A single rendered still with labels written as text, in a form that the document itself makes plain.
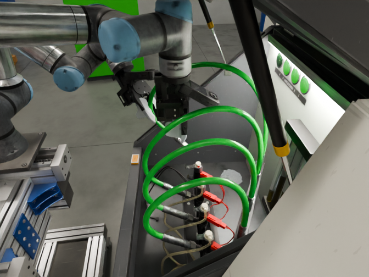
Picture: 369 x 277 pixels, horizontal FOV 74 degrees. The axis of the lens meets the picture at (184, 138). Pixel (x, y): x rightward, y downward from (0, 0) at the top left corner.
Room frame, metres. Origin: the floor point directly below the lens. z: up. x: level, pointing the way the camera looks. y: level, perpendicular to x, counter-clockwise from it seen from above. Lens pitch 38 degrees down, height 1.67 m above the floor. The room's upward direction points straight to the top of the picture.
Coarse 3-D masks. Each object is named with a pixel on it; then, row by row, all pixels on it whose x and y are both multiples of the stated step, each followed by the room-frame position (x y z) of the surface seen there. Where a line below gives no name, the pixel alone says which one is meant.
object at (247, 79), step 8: (192, 64) 0.64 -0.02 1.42; (200, 64) 0.63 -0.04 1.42; (208, 64) 0.62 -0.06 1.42; (216, 64) 0.62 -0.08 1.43; (224, 64) 0.61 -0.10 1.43; (232, 72) 0.61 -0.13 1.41; (240, 72) 0.60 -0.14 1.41; (248, 80) 0.59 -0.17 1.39; (152, 96) 0.68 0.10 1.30; (152, 104) 0.69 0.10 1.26; (152, 112) 0.69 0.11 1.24; (264, 120) 0.57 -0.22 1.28; (264, 128) 0.57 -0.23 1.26; (264, 136) 0.57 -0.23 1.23; (264, 144) 0.56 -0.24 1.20; (264, 152) 0.56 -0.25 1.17
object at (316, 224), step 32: (352, 128) 0.19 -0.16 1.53; (320, 160) 0.20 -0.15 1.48; (352, 160) 0.17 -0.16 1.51; (288, 192) 0.20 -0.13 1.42; (320, 192) 0.17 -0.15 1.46; (352, 192) 0.15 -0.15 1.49; (288, 224) 0.17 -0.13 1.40; (320, 224) 0.14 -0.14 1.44; (352, 224) 0.12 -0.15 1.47; (256, 256) 0.18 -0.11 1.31; (288, 256) 0.14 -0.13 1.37; (320, 256) 0.12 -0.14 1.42; (352, 256) 0.10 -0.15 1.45
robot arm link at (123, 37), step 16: (112, 16) 0.51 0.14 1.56; (128, 16) 0.49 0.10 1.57; (144, 16) 0.50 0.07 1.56; (112, 32) 0.44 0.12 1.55; (128, 32) 0.45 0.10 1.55; (144, 32) 0.47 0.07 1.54; (160, 32) 0.49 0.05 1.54; (112, 48) 0.44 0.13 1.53; (128, 48) 0.44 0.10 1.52; (144, 48) 0.46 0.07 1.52; (160, 48) 0.49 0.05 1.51
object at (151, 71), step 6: (126, 72) 0.75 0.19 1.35; (132, 72) 0.74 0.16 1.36; (138, 72) 0.72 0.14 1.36; (144, 72) 0.71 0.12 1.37; (150, 72) 0.70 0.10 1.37; (126, 78) 0.74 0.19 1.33; (132, 78) 0.73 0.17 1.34; (138, 78) 0.72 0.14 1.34; (144, 78) 0.70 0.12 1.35; (150, 78) 0.69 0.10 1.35
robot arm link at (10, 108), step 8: (0, 96) 0.78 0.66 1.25; (0, 104) 0.74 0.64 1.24; (8, 104) 0.77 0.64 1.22; (0, 112) 0.72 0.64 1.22; (8, 112) 0.75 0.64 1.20; (0, 120) 0.71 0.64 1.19; (8, 120) 0.74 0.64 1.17; (0, 128) 0.70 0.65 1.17; (8, 128) 0.72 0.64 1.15; (0, 136) 0.69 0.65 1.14
